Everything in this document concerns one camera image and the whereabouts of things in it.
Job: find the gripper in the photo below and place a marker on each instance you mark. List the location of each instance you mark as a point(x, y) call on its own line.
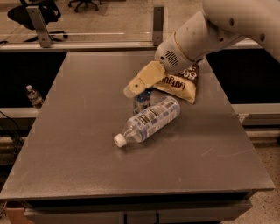
point(170, 57)

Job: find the redbull can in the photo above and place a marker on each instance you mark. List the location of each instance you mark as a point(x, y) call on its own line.
point(142, 101)

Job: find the small water bottle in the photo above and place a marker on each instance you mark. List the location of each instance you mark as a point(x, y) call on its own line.
point(35, 97)

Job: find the middle metal bracket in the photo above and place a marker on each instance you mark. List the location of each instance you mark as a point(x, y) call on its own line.
point(158, 25)

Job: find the left metal bracket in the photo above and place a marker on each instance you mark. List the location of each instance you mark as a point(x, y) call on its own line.
point(44, 38)

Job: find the blue label plastic bottle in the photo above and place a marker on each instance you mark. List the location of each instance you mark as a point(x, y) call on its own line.
point(147, 122)

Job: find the Late July chips bag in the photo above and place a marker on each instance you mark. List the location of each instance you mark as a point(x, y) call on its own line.
point(183, 84)

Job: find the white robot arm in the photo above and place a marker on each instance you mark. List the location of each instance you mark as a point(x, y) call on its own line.
point(221, 23)

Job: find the black office chair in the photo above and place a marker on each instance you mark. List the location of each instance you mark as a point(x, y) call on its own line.
point(49, 11)

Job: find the glass panel rail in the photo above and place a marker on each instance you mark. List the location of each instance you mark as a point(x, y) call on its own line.
point(67, 46)

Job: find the metal bracket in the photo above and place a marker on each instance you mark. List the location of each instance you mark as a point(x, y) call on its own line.
point(158, 25)
point(44, 38)

